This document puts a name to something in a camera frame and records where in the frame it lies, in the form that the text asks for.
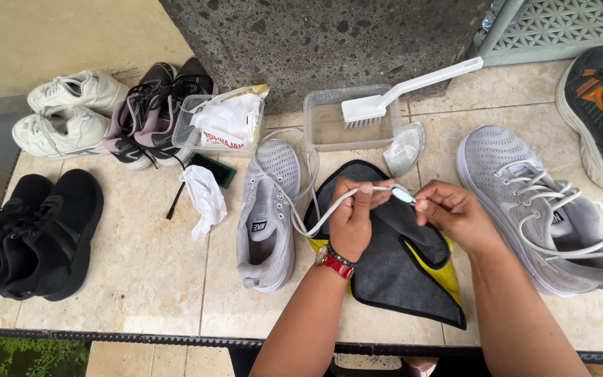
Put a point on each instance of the person's left hand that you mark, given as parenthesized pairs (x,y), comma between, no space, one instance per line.
(349,222)

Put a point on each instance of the person's right hand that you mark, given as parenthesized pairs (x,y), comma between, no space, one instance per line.
(461,214)

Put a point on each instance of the white shoelace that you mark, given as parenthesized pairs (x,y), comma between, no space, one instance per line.
(333,209)

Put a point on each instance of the red wristwatch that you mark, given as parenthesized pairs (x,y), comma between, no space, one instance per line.
(337,265)

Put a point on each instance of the grey mesh sneaker with lace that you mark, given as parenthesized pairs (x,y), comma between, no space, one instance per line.
(490,157)

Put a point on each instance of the grey and yellow microfibre cloth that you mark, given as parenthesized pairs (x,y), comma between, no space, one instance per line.
(395,277)

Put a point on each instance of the plastic bag of white powder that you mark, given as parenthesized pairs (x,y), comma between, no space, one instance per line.
(403,149)

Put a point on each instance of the grey mesh sneaker without lace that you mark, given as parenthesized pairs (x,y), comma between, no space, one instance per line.
(275,167)

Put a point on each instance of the clear plastic tub with water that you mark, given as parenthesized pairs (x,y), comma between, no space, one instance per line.
(327,131)

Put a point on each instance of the crumpled white tissue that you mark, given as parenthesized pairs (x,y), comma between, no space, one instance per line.
(204,201)

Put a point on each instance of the white tissue packet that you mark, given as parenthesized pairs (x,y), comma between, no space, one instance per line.
(228,123)

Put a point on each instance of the black and orange sneaker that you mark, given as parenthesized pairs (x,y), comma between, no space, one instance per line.
(594,115)

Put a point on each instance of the grey stone pillar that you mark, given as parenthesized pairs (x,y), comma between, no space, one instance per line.
(322,47)

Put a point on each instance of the clear plastic tub with tissues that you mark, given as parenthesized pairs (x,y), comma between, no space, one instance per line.
(184,131)

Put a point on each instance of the black and pink sneaker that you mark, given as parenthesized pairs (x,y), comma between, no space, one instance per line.
(176,104)
(123,131)

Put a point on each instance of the grey plastic rack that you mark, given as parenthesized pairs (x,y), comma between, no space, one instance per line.
(558,26)

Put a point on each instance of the white sneaker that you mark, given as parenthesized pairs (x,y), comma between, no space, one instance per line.
(66,136)
(84,89)

